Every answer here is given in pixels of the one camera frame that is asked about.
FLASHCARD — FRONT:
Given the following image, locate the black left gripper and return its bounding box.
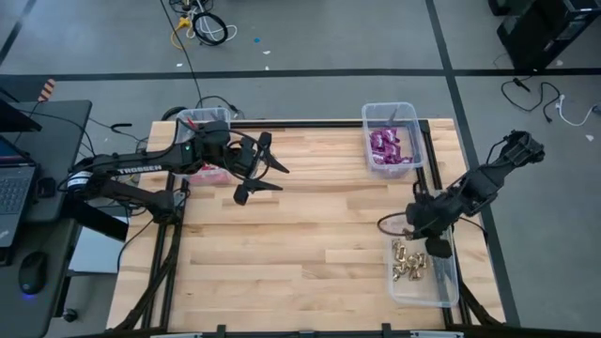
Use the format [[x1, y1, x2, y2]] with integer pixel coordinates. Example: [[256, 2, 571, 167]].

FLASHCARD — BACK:
[[219, 131, 291, 193]]

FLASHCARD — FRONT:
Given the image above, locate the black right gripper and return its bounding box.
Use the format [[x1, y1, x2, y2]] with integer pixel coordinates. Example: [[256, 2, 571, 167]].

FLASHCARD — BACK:
[[406, 182, 464, 238]]

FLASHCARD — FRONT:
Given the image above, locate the red Skittles packet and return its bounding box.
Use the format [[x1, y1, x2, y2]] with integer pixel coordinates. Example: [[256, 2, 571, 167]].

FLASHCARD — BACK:
[[190, 163, 231, 185]]

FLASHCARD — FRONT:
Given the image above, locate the large clear plastic bin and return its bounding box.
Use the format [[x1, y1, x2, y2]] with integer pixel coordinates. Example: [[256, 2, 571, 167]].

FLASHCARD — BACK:
[[385, 213, 460, 310]]

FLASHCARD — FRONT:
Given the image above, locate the small clear plastic bin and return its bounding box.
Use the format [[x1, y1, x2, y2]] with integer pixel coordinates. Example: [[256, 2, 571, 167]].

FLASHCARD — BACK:
[[360, 101, 426, 179], [174, 106, 233, 187]]

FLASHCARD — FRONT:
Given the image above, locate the white panel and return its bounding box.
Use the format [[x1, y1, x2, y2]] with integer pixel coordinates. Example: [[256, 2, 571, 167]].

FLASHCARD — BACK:
[[69, 215, 131, 275]]

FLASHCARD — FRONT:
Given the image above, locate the black computer tower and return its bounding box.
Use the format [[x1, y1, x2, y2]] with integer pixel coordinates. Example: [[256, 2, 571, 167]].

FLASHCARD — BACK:
[[487, 0, 601, 72]]

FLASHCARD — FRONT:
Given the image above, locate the black desk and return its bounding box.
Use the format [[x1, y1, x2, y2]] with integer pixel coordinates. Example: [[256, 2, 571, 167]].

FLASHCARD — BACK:
[[0, 99, 94, 338]]

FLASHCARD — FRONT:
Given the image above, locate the orange striped marker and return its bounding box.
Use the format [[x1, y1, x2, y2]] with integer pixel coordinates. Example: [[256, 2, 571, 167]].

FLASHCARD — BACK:
[[37, 78, 57, 103]]

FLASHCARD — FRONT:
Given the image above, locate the grey laptop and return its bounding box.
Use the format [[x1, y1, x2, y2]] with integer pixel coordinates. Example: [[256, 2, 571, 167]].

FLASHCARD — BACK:
[[0, 134, 39, 248]]

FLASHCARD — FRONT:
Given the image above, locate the black computer mouse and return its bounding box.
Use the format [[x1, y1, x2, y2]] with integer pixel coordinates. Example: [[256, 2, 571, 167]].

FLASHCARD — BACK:
[[17, 251, 48, 297]]

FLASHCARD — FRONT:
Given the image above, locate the black monitor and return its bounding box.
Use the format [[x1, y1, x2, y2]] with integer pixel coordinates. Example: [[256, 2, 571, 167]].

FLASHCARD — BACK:
[[0, 86, 43, 133]]

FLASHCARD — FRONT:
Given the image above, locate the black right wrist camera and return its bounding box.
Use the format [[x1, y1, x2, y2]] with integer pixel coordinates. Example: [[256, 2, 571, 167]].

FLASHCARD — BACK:
[[424, 237, 455, 259]]

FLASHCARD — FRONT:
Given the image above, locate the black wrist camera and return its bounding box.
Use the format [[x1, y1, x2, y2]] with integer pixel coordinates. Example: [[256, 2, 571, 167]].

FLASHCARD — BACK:
[[233, 185, 253, 207], [424, 237, 455, 259]]

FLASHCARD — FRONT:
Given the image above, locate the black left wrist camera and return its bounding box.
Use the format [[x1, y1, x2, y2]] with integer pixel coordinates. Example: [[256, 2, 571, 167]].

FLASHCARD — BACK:
[[233, 185, 253, 207]]

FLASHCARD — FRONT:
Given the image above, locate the black coiled cable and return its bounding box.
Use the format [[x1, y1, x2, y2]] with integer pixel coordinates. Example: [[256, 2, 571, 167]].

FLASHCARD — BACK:
[[192, 11, 230, 47]]

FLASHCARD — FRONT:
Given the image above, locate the long black floor cable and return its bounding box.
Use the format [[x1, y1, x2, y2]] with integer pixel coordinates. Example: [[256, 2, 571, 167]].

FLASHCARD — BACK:
[[159, 0, 206, 114]]

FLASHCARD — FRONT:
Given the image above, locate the black floor cable with plug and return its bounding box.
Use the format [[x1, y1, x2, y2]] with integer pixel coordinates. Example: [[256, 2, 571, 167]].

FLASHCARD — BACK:
[[500, 77, 562, 124]]

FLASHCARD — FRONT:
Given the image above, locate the white floor cable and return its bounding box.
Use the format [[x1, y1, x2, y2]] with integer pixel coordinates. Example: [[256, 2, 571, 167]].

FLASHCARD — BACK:
[[185, 0, 239, 42], [555, 93, 601, 128]]

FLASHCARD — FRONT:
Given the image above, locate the yellow extension cable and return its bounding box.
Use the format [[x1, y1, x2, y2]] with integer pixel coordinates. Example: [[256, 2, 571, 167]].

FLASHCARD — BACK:
[[167, 15, 192, 52]]

